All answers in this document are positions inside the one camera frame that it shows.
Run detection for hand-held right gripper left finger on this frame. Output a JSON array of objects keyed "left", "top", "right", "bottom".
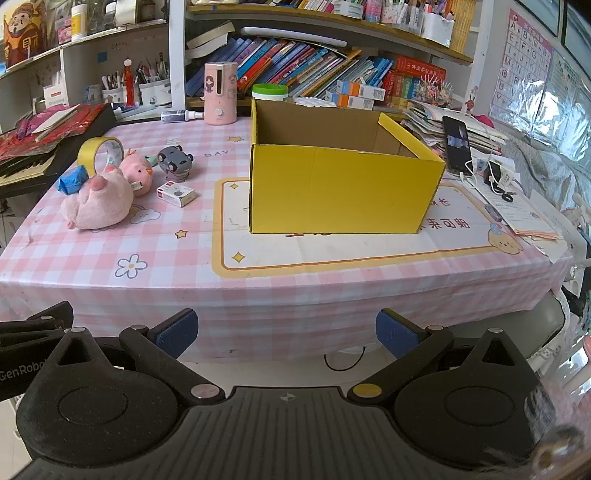
[{"left": 44, "top": 308, "right": 221, "bottom": 408}]

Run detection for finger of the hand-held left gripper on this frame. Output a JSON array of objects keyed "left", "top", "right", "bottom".
[
  {"left": 0, "top": 320, "right": 63, "bottom": 348},
  {"left": 27, "top": 301, "right": 75, "bottom": 331}
]

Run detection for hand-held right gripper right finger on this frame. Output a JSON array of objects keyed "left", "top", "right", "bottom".
[{"left": 348, "top": 308, "right": 530, "bottom": 408}]

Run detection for pink pig plush toy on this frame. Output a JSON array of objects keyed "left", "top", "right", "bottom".
[{"left": 61, "top": 174, "right": 134, "bottom": 230}]

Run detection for blue packet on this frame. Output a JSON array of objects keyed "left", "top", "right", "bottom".
[{"left": 57, "top": 165, "right": 89, "bottom": 195}]

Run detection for small white red box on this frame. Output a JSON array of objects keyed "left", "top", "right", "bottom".
[{"left": 156, "top": 181, "right": 197, "bottom": 208}]

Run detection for yellow cardboard box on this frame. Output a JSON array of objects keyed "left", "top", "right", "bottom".
[{"left": 249, "top": 98, "right": 447, "bottom": 235}]

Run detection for pink chick plush toy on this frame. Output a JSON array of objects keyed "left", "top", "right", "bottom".
[{"left": 119, "top": 148, "right": 155, "bottom": 197}]

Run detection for grey toy car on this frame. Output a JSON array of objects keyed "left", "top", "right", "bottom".
[{"left": 157, "top": 145, "right": 194, "bottom": 182}]

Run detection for black piano keyboard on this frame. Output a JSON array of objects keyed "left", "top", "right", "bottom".
[{"left": 0, "top": 104, "right": 117, "bottom": 200}]

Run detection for white grey chair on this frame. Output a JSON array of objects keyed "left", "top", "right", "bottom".
[{"left": 526, "top": 277, "right": 591, "bottom": 372}]

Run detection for yellow tape roll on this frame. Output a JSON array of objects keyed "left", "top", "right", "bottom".
[{"left": 76, "top": 137, "right": 124, "bottom": 176}]

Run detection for loose paper sheets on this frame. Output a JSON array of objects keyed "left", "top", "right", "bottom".
[{"left": 471, "top": 180, "right": 573, "bottom": 254}]

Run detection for red shiny paper stack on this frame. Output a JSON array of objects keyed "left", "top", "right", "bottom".
[{"left": 0, "top": 104, "right": 110, "bottom": 160}]

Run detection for white power adapter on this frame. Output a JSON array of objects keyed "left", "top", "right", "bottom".
[{"left": 484, "top": 159, "right": 516, "bottom": 188}]

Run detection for white card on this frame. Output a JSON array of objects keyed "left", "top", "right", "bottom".
[{"left": 34, "top": 105, "right": 80, "bottom": 143}]

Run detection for black smartphone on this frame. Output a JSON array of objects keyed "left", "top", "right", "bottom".
[{"left": 442, "top": 115, "right": 474, "bottom": 175}]

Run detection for stack of papers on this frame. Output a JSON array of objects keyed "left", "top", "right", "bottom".
[{"left": 401, "top": 100, "right": 505, "bottom": 154}]

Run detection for dark blue spray bottle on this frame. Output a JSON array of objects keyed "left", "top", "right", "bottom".
[{"left": 161, "top": 110, "right": 205, "bottom": 123}]

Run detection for grey blanket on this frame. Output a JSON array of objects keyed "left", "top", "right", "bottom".
[{"left": 501, "top": 134, "right": 591, "bottom": 215}]

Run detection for white pen holder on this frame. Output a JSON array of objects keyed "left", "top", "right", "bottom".
[
  {"left": 139, "top": 78, "right": 171, "bottom": 107},
  {"left": 102, "top": 85, "right": 127, "bottom": 108}
]

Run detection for white orange medicine box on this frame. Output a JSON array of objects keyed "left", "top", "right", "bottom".
[
  {"left": 325, "top": 90, "right": 375, "bottom": 110},
  {"left": 336, "top": 80, "right": 386, "bottom": 101}
]

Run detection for red tube with white cap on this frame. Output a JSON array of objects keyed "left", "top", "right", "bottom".
[{"left": 123, "top": 59, "right": 140, "bottom": 107}]

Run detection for colourful stick bundle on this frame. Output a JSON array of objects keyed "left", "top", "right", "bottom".
[{"left": 416, "top": 78, "right": 455, "bottom": 112}]

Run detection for pink humidifier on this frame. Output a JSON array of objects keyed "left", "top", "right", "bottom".
[{"left": 204, "top": 61, "right": 238, "bottom": 125}]

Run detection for white jar green lid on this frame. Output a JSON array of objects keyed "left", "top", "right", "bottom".
[{"left": 252, "top": 84, "right": 289, "bottom": 103}]

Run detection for red boxed book set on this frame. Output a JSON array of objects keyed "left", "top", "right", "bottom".
[{"left": 392, "top": 54, "right": 448, "bottom": 100}]

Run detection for red figure gift box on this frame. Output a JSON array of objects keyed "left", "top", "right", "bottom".
[{"left": 2, "top": 0, "right": 49, "bottom": 70}]

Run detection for row of colourful books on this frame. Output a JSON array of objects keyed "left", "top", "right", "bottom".
[{"left": 185, "top": 37, "right": 399, "bottom": 100}]

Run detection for white bookshelf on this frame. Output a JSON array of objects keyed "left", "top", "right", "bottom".
[{"left": 0, "top": 0, "right": 476, "bottom": 121}]

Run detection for white jar on shelf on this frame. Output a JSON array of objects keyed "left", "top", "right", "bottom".
[{"left": 70, "top": 4, "right": 88, "bottom": 38}]

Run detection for white stationery container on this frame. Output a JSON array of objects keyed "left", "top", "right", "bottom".
[{"left": 420, "top": 11, "right": 455, "bottom": 48}]

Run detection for yellow basket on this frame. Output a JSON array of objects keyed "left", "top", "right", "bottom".
[{"left": 450, "top": 9, "right": 481, "bottom": 54}]

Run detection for white flat board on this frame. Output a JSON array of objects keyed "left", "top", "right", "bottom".
[{"left": 240, "top": 26, "right": 348, "bottom": 49}]

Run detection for black floor cable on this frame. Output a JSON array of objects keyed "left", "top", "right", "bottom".
[{"left": 323, "top": 346, "right": 371, "bottom": 373}]

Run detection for white charging cable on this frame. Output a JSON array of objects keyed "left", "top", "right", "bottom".
[{"left": 458, "top": 159, "right": 518, "bottom": 201}]

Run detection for pale wall chart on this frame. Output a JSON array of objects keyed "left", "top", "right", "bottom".
[{"left": 545, "top": 51, "right": 591, "bottom": 155}]

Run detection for alphabet wall poster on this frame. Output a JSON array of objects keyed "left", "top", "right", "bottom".
[{"left": 490, "top": 9, "right": 554, "bottom": 118}]

